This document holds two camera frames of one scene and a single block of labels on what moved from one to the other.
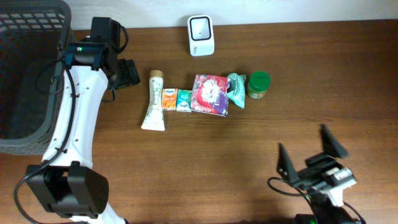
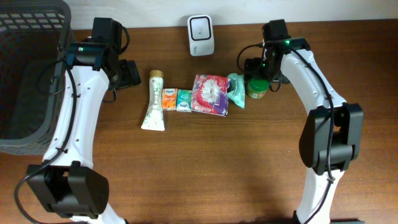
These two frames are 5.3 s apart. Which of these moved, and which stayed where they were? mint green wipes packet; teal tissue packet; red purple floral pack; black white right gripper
Moved: black white right gripper
Stayed: red purple floral pack; mint green wipes packet; teal tissue packet
